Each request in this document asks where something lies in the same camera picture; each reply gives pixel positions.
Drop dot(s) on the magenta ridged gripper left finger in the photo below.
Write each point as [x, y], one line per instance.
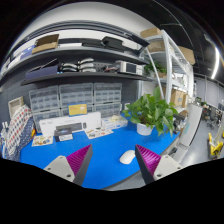
[73, 167]

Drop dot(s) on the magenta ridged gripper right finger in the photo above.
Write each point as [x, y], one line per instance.
[153, 166]

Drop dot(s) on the white computer mouse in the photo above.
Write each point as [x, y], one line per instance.
[127, 157]

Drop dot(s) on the blue desk mat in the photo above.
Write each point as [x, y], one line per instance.
[104, 169]

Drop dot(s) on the small black box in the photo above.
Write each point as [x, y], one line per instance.
[63, 135]

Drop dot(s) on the colourful sticker sheet right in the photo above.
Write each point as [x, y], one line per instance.
[98, 132]

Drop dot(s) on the colourful sticker sheet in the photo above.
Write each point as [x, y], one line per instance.
[42, 140]
[98, 132]

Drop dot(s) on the white plant pot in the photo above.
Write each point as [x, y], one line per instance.
[143, 130]

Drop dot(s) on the colourful sticker sheet left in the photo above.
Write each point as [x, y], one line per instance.
[42, 140]

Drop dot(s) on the long white keyboard box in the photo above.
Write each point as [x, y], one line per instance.
[75, 123]

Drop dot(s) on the green potted plant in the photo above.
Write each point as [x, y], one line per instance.
[152, 110]

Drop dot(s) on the white small product box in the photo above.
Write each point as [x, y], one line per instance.
[114, 122]

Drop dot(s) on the yellow label box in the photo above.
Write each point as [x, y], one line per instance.
[77, 109]

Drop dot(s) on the yellow stand on floor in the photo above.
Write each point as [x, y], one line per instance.
[215, 147]

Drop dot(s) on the white panel device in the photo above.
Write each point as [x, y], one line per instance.
[187, 136]

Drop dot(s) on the patterned fabric bag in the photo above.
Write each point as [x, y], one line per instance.
[20, 133]

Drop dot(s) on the grey drawer organizer left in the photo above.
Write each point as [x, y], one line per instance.
[45, 103]

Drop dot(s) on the grey drawer organizer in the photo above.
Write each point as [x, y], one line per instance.
[74, 94]
[45, 103]
[107, 98]

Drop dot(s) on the grey drawer organizer middle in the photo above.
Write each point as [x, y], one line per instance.
[74, 94]

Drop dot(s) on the grey drawer organizer right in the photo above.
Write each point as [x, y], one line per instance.
[107, 98]

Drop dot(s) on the beige framed box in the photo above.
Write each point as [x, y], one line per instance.
[15, 104]

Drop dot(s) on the white metal rack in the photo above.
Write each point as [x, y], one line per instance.
[173, 73]

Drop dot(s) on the dark blue flat box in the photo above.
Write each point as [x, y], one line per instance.
[40, 72]

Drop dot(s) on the white electronic instrument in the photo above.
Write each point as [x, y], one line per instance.
[129, 68]

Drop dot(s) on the cardboard box on rack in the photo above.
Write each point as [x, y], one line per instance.
[188, 54]

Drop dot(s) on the cardboard box top shelf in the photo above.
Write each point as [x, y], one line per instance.
[46, 43]

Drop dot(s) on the grey wall shelf lower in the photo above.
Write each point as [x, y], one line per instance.
[82, 75]

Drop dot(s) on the grey wall shelf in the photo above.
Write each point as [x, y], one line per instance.
[75, 53]
[82, 75]

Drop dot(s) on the grey wall shelf upper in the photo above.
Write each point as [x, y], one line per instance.
[75, 53]

